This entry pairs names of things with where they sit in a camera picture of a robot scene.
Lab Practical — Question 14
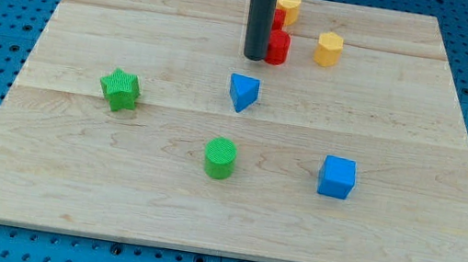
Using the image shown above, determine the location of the blue cube block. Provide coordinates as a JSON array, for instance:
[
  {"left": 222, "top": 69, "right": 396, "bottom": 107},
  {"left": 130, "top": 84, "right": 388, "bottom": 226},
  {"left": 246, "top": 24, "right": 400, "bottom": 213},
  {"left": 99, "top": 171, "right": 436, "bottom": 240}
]
[{"left": 316, "top": 154, "right": 357, "bottom": 199}]

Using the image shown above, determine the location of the red cylinder block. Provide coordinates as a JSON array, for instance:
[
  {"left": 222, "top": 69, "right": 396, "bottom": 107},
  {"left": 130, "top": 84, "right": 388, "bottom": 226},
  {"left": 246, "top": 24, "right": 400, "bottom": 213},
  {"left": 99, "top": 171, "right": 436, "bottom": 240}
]
[{"left": 264, "top": 29, "right": 291, "bottom": 65}]

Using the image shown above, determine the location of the yellow heart block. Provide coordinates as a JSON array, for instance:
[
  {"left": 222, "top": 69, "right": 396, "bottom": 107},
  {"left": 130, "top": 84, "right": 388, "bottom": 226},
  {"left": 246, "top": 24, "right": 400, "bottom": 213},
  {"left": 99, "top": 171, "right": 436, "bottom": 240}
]
[{"left": 277, "top": 0, "right": 302, "bottom": 27}]

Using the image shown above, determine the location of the green cylinder block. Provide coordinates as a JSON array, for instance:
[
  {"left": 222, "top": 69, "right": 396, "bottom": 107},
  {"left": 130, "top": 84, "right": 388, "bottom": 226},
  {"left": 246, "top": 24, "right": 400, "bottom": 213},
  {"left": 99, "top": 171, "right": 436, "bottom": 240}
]
[{"left": 204, "top": 137, "right": 237, "bottom": 180}]

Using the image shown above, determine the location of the blue triangle block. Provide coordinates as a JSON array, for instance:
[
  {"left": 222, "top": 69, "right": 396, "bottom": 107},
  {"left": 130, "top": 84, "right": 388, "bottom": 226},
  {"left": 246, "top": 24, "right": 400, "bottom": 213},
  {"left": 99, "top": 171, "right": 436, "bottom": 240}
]
[{"left": 229, "top": 74, "right": 261, "bottom": 113}]

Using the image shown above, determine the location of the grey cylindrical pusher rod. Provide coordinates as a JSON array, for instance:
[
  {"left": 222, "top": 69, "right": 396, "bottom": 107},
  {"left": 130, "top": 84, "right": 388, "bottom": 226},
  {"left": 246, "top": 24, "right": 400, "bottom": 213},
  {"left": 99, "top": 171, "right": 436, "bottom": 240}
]
[{"left": 243, "top": 0, "right": 277, "bottom": 61}]

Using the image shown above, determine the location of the green star block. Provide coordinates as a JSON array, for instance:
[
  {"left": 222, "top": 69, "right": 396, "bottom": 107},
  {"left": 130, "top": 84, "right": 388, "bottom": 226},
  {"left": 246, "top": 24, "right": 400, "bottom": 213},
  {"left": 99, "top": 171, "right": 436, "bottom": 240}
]
[{"left": 99, "top": 68, "right": 141, "bottom": 111}]

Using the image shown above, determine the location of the red star block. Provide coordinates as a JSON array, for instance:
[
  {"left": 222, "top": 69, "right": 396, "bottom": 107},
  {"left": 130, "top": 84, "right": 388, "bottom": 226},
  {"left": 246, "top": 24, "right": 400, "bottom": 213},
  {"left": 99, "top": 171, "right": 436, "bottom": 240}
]
[{"left": 271, "top": 8, "right": 286, "bottom": 31}]

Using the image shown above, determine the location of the yellow hexagon block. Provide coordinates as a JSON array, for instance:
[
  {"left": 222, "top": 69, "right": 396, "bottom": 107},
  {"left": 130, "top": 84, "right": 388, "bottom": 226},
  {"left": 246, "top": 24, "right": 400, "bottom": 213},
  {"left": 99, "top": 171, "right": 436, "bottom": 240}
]
[{"left": 313, "top": 32, "right": 344, "bottom": 67}]

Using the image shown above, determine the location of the light wooden board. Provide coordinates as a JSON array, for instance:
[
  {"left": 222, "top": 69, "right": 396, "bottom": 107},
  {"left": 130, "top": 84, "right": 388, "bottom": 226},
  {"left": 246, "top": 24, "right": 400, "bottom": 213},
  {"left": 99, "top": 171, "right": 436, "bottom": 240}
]
[{"left": 0, "top": 0, "right": 468, "bottom": 262}]

